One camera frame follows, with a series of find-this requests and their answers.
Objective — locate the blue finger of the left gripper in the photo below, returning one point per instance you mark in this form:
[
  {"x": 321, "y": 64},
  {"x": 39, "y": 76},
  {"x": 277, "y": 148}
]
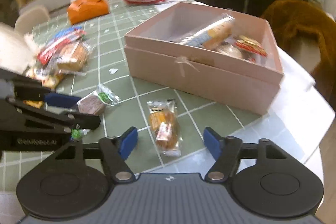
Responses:
[{"x": 61, "y": 100}]

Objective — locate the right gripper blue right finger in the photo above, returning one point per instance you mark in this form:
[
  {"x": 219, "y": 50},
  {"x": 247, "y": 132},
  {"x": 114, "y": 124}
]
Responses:
[{"x": 226, "y": 153}]

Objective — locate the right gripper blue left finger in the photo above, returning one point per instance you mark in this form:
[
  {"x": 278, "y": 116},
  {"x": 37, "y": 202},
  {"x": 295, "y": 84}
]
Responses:
[{"x": 114, "y": 151}]

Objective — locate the brown cookie green packet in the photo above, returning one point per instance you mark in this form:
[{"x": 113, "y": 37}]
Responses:
[{"x": 97, "y": 101}]

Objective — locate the red sausage stick packet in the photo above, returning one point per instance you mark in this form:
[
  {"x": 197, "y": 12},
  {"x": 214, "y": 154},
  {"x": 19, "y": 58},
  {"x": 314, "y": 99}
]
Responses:
[{"x": 60, "y": 40}]

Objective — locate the small orange snack packet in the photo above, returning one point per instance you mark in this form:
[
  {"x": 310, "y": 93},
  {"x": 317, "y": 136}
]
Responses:
[{"x": 164, "y": 126}]

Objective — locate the yellow rice cracker packet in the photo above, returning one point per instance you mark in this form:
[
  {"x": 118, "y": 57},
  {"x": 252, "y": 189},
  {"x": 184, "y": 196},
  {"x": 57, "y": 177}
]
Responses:
[{"x": 250, "y": 45}]

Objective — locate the long bread roll packet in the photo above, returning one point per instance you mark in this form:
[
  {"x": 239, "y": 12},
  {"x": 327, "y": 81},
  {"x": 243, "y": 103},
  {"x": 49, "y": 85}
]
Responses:
[{"x": 212, "y": 35}]

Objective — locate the clear wrapped bread packet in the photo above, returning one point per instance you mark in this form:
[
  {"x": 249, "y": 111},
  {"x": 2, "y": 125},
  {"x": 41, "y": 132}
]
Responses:
[{"x": 72, "y": 57}]

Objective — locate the green grid tablecloth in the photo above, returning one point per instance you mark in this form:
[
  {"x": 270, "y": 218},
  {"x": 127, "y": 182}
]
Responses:
[{"x": 107, "y": 66}]

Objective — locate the white dining chair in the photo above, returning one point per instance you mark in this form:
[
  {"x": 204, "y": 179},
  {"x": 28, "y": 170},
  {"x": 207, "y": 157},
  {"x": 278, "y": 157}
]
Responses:
[{"x": 31, "y": 18}]

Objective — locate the pink cardboard box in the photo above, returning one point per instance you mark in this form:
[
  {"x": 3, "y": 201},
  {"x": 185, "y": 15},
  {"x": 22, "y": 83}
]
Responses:
[{"x": 154, "y": 53}]

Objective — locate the clear wrapped biscuit packet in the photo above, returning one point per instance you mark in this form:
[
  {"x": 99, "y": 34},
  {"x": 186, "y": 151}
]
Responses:
[{"x": 229, "y": 50}]

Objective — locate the orange tissue box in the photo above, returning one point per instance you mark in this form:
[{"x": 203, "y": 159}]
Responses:
[{"x": 82, "y": 10}]

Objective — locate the brown fuzzy blanket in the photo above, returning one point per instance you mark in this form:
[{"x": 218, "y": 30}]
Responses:
[{"x": 289, "y": 18}]

